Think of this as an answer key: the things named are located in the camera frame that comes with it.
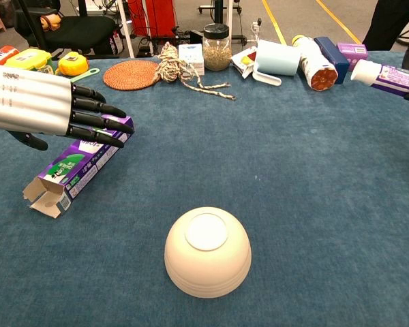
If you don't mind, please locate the white red snack packet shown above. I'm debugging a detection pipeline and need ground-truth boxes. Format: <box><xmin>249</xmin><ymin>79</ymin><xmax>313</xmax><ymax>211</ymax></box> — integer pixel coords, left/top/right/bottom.
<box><xmin>230</xmin><ymin>47</ymin><xmax>260</xmax><ymax>80</ymax></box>

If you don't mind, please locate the white pole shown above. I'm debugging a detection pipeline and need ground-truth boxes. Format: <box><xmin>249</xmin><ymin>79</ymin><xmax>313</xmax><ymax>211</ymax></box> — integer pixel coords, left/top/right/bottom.
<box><xmin>224</xmin><ymin>0</ymin><xmax>234</xmax><ymax>45</ymax></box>

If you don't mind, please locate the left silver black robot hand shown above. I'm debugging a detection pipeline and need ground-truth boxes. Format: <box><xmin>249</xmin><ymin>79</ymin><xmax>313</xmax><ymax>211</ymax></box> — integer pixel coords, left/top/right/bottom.
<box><xmin>0</xmin><ymin>64</ymin><xmax>136</xmax><ymax>152</ymax></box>

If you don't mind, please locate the round woven orange coaster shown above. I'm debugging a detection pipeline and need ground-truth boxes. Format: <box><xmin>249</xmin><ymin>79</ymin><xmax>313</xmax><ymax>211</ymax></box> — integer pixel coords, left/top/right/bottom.
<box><xmin>102</xmin><ymin>60</ymin><xmax>162</xmax><ymax>91</ymax></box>

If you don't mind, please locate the white carton with red print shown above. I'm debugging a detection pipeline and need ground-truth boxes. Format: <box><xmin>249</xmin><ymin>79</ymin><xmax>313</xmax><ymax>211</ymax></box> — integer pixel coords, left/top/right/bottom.
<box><xmin>177</xmin><ymin>43</ymin><xmax>205</xmax><ymax>76</ymax></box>

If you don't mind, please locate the white power strip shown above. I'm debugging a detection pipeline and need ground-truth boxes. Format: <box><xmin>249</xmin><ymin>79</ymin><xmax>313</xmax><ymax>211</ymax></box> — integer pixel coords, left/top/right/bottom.
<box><xmin>251</xmin><ymin>17</ymin><xmax>263</xmax><ymax>41</ymax></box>

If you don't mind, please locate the light blue plastic mug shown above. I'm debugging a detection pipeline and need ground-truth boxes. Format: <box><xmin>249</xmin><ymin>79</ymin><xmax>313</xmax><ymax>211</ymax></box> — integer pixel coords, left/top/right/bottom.
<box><xmin>251</xmin><ymin>39</ymin><xmax>302</xmax><ymax>87</ymax></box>

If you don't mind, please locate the yellow lid green container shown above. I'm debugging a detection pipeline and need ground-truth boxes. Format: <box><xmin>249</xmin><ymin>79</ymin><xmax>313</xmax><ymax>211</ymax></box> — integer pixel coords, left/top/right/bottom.
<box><xmin>3</xmin><ymin>48</ymin><xmax>55</xmax><ymax>75</ymax></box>

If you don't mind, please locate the blue felt table mat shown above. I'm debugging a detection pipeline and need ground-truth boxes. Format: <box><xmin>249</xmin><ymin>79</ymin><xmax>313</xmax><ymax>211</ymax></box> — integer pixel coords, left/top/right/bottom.
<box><xmin>0</xmin><ymin>50</ymin><xmax>409</xmax><ymax>327</ymax></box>

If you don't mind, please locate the dark blue box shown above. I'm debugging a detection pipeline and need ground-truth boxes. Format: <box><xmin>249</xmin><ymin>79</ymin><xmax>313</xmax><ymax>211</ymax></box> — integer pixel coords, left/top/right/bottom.
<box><xmin>314</xmin><ymin>36</ymin><xmax>350</xmax><ymax>84</ymax></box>

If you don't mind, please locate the light green brush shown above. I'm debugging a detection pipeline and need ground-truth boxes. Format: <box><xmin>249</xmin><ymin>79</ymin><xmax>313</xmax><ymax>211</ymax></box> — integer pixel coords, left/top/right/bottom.
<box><xmin>70</xmin><ymin>67</ymin><xmax>101</xmax><ymax>83</ymax></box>

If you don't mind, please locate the small purple box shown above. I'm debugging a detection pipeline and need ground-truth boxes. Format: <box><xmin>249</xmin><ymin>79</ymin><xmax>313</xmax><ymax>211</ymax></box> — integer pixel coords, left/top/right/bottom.
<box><xmin>336</xmin><ymin>42</ymin><xmax>369</xmax><ymax>72</ymax></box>

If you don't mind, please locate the beige braided rope bundle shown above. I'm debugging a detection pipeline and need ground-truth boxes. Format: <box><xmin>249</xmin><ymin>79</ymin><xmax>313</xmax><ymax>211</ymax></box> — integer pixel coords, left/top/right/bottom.
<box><xmin>152</xmin><ymin>42</ymin><xmax>237</xmax><ymax>102</ymax></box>

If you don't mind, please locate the beige upturned bowl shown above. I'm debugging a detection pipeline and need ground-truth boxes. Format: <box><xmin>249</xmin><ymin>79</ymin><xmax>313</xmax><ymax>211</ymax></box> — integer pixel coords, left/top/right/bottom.
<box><xmin>164</xmin><ymin>206</ymin><xmax>252</xmax><ymax>300</ymax></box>

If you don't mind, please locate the white frame leg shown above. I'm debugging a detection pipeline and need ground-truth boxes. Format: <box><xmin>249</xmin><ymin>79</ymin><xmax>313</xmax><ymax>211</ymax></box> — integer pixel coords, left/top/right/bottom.
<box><xmin>117</xmin><ymin>0</ymin><xmax>137</xmax><ymax>59</ymax></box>

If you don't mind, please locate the black office chair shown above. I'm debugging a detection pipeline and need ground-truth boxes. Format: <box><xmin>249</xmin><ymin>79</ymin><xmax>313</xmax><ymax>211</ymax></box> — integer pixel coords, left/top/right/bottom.
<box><xmin>13</xmin><ymin>0</ymin><xmax>119</xmax><ymax>59</ymax></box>

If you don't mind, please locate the drink bottle yellow cap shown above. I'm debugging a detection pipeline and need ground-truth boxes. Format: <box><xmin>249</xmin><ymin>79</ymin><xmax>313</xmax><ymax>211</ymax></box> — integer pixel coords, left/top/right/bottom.
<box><xmin>291</xmin><ymin>34</ymin><xmax>339</xmax><ymax>93</ymax></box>

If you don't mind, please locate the yellow tape measure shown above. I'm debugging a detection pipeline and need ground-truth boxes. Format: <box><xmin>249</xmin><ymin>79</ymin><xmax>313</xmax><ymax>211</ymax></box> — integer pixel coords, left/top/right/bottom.
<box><xmin>57</xmin><ymin>51</ymin><xmax>90</xmax><ymax>77</ymax></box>

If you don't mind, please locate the person in black trousers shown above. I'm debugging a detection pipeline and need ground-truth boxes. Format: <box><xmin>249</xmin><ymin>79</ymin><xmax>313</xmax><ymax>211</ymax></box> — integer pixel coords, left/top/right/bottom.
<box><xmin>363</xmin><ymin>0</ymin><xmax>409</xmax><ymax>52</ymax></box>

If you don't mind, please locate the brown plush toy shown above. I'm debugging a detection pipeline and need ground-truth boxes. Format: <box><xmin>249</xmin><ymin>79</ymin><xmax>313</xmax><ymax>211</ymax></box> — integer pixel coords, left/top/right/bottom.
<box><xmin>40</xmin><ymin>13</ymin><xmax>62</xmax><ymax>32</ymax></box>

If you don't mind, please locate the purple cardboard box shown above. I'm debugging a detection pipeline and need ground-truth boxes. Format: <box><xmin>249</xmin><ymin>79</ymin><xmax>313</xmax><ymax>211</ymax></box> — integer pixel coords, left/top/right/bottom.
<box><xmin>22</xmin><ymin>114</ymin><xmax>136</xmax><ymax>219</ymax></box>

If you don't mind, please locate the purple white toothpaste tube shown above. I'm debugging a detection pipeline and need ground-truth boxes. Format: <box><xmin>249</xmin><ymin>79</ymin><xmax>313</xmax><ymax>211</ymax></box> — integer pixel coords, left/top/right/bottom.
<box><xmin>350</xmin><ymin>59</ymin><xmax>409</xmax><ymax>98</ymax></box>

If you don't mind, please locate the glass jar black lid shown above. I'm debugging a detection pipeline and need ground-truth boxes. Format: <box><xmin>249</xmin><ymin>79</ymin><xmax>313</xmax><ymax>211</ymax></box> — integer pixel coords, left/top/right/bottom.
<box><xmin>202</xmin><ymin>23</ymin><xmax>232</xmax><ymax>72</ymax></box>

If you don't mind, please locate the red cabinet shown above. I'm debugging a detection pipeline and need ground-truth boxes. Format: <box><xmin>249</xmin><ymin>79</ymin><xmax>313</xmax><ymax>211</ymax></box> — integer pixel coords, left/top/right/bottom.
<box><xmin>127</xmin><ymin>0</ymin><xmax>177</xmax><ymax>38</ymax></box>

